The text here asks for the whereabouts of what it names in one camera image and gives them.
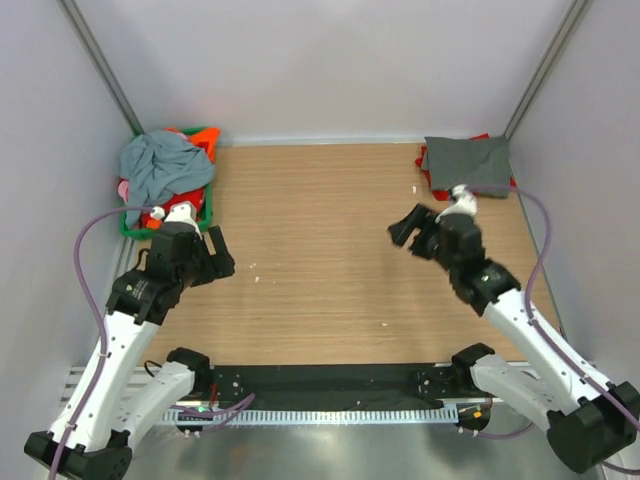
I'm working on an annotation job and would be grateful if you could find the light blue t shirt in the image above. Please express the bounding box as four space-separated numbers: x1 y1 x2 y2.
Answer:
118 129 216 207

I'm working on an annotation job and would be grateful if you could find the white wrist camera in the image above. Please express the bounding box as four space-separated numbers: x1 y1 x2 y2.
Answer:
435 184 478 223
150 202 202 236

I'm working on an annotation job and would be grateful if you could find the red t shirt in basket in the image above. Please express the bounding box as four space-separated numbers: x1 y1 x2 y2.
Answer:
140 187 206 230

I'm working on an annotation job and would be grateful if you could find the folded red t shirt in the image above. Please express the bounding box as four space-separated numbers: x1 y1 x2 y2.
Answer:
413 132 517 204

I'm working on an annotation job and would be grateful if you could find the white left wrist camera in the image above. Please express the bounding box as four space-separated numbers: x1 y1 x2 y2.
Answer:
150 202 202 236

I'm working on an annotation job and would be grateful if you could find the orange t shirt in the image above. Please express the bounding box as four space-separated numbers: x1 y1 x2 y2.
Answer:
166 127 220 164

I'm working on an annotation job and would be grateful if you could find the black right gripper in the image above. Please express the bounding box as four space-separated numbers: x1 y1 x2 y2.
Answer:
389 201 460 274

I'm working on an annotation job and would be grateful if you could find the pink garment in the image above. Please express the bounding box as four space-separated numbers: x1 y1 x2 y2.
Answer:
117 179 129 204

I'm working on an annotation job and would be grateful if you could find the slotted white cable duct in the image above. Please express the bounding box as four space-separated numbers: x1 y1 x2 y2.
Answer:
157 404 459 427

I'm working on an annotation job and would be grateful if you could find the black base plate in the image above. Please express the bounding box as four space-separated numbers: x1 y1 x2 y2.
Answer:
212 363 487 412

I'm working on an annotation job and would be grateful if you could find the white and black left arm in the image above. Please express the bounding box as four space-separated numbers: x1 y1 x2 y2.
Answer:
24 221 235 479

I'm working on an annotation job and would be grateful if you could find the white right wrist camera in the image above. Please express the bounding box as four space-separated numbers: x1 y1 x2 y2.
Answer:
435 184 478 223

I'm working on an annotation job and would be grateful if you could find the dark grey t shirt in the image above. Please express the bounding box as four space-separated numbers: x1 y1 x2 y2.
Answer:
419 134 512 200

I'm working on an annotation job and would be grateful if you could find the green plastic basket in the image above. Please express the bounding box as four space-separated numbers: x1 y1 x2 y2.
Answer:
119 124 216 241

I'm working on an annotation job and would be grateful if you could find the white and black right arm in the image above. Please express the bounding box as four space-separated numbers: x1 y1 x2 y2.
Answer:
388 204 639 473

